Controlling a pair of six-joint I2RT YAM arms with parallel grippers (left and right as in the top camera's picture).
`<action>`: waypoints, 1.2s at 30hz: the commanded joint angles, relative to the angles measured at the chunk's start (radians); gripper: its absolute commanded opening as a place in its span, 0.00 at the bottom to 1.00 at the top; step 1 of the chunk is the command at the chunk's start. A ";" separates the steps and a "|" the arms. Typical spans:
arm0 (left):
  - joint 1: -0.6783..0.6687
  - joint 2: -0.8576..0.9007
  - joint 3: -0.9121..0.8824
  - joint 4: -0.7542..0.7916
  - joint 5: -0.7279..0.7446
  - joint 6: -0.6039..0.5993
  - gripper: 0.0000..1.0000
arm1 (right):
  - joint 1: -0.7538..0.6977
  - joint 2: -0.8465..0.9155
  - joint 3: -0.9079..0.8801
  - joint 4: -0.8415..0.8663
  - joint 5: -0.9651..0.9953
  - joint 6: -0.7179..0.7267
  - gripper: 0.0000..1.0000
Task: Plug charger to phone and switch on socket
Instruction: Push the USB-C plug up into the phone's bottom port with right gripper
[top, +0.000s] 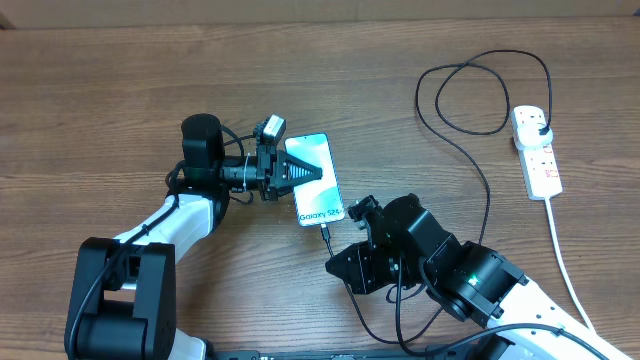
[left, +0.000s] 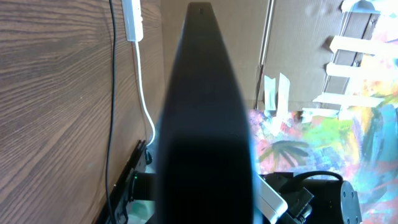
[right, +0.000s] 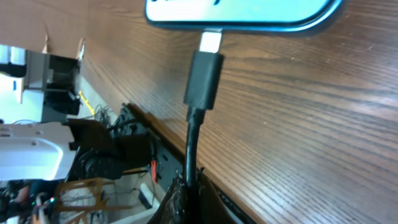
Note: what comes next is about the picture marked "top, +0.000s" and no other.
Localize black USB charging cable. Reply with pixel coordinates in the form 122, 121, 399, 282
319, 49, 554, 345

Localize Samsung Galaxy smartphone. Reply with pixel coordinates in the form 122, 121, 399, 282
285, 133, 344, 227

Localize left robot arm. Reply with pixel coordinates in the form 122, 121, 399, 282
64, 113, 323, 359

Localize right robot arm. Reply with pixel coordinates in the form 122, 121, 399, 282
325, 193, 626, 359

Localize white charger plug adapter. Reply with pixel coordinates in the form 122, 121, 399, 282
513, 123, 554, 151

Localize white power extension strip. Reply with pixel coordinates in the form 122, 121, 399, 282
510, 105, 563, 200

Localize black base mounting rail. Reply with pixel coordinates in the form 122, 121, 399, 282
205, 345, 498, 360

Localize white power strip cord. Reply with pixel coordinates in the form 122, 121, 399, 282
543, 197, 596, 334

